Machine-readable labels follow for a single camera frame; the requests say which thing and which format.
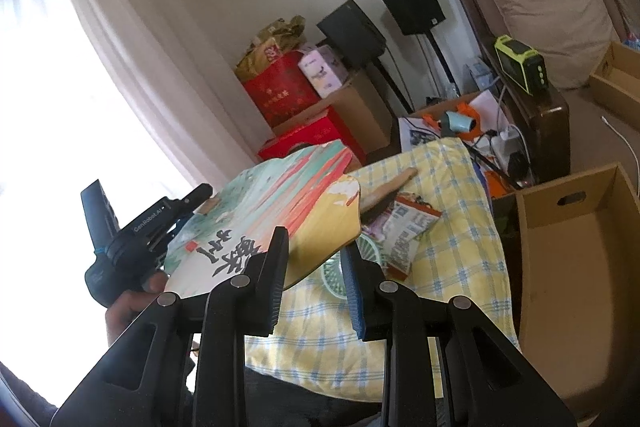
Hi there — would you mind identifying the green daisy portable fan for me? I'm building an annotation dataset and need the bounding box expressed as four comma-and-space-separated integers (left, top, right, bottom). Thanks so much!
320, 233, 384, 300

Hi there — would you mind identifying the white red snack packet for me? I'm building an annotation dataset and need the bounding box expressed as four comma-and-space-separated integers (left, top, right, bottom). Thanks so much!
363, 192, 442, 282

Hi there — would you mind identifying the colourful painted paper hand fan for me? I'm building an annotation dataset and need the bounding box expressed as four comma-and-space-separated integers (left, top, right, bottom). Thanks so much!
164, 141, 361, 298

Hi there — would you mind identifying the wooden folding fan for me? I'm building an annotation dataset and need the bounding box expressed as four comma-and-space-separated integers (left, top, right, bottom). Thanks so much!
360, 167, 418, 213

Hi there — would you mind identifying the person's left hand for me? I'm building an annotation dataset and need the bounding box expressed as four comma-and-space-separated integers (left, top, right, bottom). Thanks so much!
105, 271, 168, 345

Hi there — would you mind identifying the yellow blue checkered cloth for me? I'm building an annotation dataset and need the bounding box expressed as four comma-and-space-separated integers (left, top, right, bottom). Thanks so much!
245, 139, 518, 402

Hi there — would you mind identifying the white sheer curtain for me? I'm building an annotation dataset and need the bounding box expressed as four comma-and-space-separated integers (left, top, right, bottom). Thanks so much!
1, 0, 270, 404

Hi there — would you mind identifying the large open cardboard box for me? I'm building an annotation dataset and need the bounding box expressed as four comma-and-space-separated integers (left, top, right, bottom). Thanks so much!
516, 164, 639, 421

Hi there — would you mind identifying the red gift bag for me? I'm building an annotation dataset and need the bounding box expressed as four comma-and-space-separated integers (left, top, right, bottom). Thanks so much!
243, 51, 321, 128

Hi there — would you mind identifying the white power strip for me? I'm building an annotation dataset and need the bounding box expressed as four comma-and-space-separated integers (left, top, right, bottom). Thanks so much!
490, 127, 524, 171

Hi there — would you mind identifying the red chocolate collection box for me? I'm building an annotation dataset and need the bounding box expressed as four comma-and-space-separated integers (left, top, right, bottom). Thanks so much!
258, 106, 366, 162

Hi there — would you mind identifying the teal hair dryer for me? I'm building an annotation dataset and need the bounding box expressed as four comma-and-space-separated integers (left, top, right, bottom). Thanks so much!
439, 110, 480, 140

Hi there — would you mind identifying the brown sofa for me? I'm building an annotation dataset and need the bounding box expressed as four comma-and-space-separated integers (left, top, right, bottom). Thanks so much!
460, 0, 639, 182

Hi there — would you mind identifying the white pink tissue box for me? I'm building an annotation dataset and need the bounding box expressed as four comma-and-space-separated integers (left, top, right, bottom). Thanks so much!
298, 44, 349, 98

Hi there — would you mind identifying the crumpled brown paper bag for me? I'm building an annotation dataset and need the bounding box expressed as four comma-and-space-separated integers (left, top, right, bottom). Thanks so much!
234, 15, 306, 82

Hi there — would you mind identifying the brown cardboard carton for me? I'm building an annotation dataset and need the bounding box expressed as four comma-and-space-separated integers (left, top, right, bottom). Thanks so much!
273, 70, 395, 154

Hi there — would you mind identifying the green black portable power station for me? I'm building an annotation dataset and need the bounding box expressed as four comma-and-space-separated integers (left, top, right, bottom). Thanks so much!
494, 35, 549, 95

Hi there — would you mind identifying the left black speaker on stand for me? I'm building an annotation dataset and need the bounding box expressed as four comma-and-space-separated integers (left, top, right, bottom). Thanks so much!
317, 0, 413, 114

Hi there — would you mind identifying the black speaker on stand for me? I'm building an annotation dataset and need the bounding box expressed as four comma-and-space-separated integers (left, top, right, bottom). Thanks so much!
317, 0, 413, 114
382, 0, 460, 96

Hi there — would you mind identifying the right black speaker on stand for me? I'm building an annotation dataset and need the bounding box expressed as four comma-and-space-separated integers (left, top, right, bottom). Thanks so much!
382, 0, 460, 96

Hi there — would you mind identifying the beige sofa cushion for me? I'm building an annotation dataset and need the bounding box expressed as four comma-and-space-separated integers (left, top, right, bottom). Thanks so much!
481, 0, 618, 90

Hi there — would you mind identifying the white charging cable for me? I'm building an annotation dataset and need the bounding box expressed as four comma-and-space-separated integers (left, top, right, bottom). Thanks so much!
601, 114, 640, 196

